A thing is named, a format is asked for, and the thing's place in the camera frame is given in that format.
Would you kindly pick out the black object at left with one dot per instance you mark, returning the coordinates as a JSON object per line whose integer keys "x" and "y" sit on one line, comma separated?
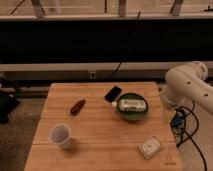
{"x": 8, "y": 101}

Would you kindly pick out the blue box on floor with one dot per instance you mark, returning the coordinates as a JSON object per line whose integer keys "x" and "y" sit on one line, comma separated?
{"x": 177, "y": 119}

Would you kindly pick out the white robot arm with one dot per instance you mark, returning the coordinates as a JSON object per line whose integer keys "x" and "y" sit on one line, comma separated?
{"x": 187, "y": 81}

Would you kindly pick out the foil wrapped food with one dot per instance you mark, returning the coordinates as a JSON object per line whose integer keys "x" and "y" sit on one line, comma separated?
{"x": 132, "y": 105}

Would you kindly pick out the white paper cup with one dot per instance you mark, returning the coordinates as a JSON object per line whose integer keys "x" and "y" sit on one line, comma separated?
{"x": 60, "y": 135}

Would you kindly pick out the small white square box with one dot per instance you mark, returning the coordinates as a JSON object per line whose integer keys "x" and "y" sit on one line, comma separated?
{"x": 150, "y": 147}

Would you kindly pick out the white wall outlet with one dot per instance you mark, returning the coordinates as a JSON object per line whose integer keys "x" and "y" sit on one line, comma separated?
{"x": 92, "y": 74}

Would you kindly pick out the black smartphone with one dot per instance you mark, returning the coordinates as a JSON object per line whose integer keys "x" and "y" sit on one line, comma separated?
{"x": 113, "y": 94}

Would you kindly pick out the dark red pepper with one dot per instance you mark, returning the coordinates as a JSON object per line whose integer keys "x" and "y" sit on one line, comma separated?
{"x": 77, "y": 107}

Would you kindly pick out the green plate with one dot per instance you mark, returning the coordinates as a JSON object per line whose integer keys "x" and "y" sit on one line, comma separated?
{"x": 131, "y": 116}

